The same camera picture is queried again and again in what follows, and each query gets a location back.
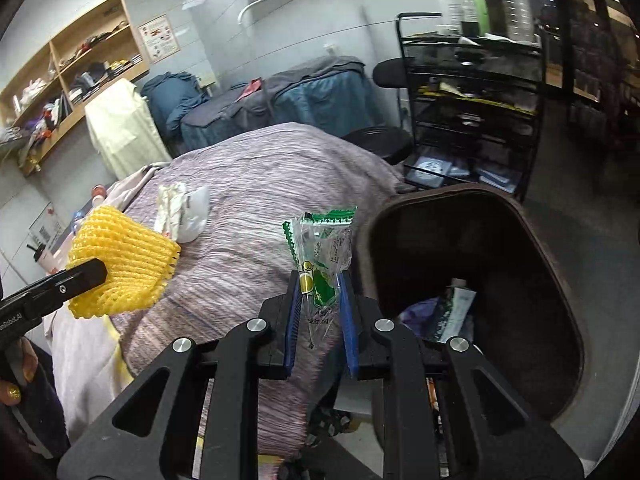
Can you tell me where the purple plastic bag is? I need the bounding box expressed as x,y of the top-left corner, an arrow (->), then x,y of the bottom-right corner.
399,297 -> 443,341

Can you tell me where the wall poster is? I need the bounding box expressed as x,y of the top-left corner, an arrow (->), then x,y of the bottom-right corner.
137,14 -> 181,63

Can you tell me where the black stool chair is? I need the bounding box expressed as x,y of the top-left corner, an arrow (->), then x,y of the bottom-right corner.
342,57 -> 415,165

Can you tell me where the person's left forearm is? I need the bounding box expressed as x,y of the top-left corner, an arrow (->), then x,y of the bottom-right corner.
0,400 -> 71,480

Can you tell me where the clear green candy wrapper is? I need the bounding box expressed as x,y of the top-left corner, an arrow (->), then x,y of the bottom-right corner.
281,206 -> 359,351

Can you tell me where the brown trash bin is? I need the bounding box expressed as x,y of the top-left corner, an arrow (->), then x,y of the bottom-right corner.
357,184 -> 586,423

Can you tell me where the blue bedding pile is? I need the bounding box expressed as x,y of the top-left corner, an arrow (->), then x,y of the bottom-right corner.
141,72 -> 211,133

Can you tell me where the cream crumpled wrapper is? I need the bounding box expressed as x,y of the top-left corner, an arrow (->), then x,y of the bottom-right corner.
154,182 -> 188,237

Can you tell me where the black metal trolley rack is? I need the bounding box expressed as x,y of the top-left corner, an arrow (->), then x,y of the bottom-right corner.
396,12 -> 546,203

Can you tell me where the massage bed with grey cover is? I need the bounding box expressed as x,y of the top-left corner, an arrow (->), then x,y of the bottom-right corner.
180,56 -> 376,151

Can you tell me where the cream cloth cover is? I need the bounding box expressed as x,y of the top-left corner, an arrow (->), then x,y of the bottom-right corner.
85,80 -> 173,180

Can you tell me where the white wall sign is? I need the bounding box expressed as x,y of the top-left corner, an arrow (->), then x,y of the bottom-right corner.
29,203 -> 68,248

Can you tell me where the wooden wall shelf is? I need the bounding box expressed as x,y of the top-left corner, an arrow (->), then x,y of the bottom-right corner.
0,0 -> 151,177

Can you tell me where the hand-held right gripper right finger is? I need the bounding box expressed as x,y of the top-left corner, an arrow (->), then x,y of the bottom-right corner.
337,271 -> 585,480

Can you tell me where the green white milk carton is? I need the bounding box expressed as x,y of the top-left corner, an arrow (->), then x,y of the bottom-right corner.
434,278 -> 477,345

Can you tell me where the white cup with black lid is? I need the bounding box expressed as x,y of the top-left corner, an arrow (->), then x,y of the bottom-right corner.
27,244 -> 57,273

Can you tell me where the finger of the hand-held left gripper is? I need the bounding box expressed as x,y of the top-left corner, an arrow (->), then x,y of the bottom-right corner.
30,258 -> 109,307

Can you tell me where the dark display shelf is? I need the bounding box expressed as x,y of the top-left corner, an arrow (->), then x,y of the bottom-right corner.
542,0 -> 640,141

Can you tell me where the dark bottle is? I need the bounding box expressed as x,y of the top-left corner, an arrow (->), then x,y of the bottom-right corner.
484,0 -> 508,36

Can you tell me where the large clear plastic bottle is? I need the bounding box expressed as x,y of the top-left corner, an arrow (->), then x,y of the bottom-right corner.
500,0 -> 536,43

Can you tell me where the blue white packet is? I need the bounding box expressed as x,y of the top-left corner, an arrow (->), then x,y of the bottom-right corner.
416,155 -> 455,183
477,167 -> 521,193

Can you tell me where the white pump bottle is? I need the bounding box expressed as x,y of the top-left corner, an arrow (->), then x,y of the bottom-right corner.
436,0 -> 468,36

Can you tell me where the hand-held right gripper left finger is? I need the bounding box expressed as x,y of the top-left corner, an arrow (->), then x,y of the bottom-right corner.
57,270 -> 304,480

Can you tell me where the yellow foam fruit net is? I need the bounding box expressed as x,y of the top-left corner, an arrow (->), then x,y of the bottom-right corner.
66,205 -> 182,320

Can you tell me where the person's left hand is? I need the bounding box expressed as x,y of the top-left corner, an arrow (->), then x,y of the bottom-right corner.
0,337 -> 40,406

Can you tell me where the pile of folded clothes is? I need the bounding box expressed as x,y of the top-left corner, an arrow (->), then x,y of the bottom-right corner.
67,57 -> 143,103

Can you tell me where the purple striped bedspread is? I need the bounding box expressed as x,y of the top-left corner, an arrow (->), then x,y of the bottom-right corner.
112,122 -> 411,461

